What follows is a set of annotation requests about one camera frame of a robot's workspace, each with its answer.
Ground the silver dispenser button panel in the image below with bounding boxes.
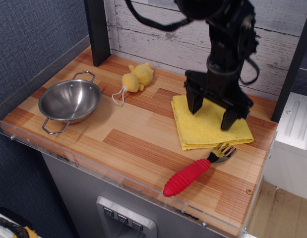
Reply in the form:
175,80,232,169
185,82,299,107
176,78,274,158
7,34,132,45
96,195,157,238

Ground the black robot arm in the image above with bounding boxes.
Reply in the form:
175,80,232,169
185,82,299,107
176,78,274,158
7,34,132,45
176,0,259,131

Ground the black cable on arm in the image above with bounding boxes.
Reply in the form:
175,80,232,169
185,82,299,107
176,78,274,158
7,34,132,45
124,0,260,85

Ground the yellow towel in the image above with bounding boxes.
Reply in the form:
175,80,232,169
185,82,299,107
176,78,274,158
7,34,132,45
171,95,254,151

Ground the yellow plush toy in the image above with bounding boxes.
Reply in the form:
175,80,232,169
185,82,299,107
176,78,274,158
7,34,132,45
112,62,154,106

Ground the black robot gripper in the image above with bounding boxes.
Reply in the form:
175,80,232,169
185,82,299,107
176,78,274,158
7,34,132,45
184,68,253,130

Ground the fork with red handle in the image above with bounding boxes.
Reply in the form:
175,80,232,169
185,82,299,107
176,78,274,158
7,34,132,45
163,144,237,197

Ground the stainless steel bowl with handles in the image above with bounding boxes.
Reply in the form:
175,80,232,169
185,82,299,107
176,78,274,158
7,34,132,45
38,71,102,135

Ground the clear acrylic edge guard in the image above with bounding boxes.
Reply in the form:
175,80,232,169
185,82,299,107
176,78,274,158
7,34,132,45
0,30,280,238

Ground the black and yellow object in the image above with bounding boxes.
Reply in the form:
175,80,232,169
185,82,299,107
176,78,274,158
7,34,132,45
0,217,39,238

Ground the white box at right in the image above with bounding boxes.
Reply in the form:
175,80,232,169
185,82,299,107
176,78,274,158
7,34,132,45
263,93,307,199

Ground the black right vertical post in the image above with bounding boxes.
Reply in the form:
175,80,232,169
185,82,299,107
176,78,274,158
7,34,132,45
271,19,307,122

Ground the grey toy fridge cabinet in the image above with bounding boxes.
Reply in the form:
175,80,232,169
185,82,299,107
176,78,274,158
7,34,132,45
40,151,233,238

